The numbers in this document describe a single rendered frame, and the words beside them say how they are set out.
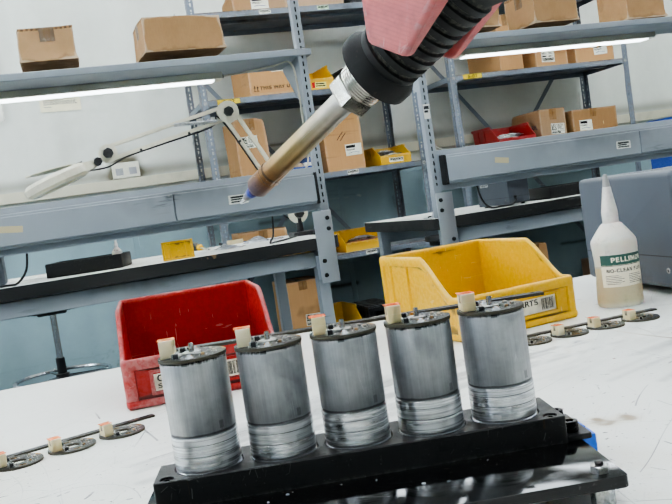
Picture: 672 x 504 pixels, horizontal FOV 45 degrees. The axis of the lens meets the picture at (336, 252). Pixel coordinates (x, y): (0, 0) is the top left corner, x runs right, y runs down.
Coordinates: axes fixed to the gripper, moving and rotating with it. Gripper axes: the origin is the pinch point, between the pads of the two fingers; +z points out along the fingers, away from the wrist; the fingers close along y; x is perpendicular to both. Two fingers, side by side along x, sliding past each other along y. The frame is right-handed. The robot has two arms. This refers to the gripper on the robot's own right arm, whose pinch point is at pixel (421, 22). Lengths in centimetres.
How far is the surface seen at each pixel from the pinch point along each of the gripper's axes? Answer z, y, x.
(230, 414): 15.0, 0.8, -3.0
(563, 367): 17.6, -21.5, 0.6
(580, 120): 78, -455, -181
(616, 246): 15.3, -39.0, -4.6
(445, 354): 11.3, -4.5, 1.8
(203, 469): 16.6, 2.2, -2.5
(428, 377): 12.0, -3.8, 1.7
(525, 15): 17, -260, -134
